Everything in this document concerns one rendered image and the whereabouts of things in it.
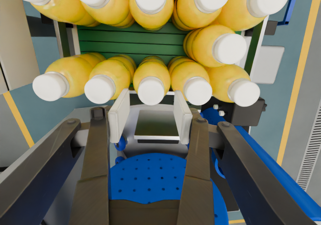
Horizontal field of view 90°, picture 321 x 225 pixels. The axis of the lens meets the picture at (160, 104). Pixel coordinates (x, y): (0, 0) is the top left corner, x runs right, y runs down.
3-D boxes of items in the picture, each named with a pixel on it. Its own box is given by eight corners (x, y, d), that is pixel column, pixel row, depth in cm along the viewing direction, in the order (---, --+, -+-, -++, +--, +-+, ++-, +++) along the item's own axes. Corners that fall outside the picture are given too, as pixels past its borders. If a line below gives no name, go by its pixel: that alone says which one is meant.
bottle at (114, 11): (140, 25, 38) (127, 15, 21) (111, 31, 39) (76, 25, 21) (133, -10, 36) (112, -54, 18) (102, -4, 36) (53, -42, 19)
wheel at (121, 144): (118, 155, 43) (125, 152, 44) (120, 144, 40) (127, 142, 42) (111, 143, 45) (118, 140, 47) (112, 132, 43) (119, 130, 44)
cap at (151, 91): (133, 88, 25) (132, 91, 23) (152, 71, 24) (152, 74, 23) (150, 105, 26) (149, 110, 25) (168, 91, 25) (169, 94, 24)
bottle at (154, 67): (133, 67, 42) (119, 87, 25) (154, 49, 40) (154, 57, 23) (151, 87, 44) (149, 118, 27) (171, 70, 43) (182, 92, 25)
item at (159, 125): (139, 117, 45) (133, 145, 33) (139, 110, 44) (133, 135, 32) (175, 118, 45) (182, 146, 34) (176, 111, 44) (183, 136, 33)
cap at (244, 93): (224, 98, 26) (229, 102, 25) (236, 76, 25) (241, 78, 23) (245, 105, 27) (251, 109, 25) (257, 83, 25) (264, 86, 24)
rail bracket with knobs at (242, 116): (208, 108, 47) (221, 126, 38) (212, 85, 45) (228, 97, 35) (240, 109, 48) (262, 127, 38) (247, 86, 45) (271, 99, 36)
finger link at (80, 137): (103, 148, 12) (63, 148, 12) (118, 118, 17) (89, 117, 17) (101, 132, 12) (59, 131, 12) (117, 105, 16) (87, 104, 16)
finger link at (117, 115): (118, 144, 14) (110, 143, 14) (130, 110, 21) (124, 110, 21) (116, 112, 13) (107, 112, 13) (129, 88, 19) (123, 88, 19)
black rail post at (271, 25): (243, 36, 40) (263, 35, 33) (246, 22, 39) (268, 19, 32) (252, 36, 40) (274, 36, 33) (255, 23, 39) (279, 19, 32)
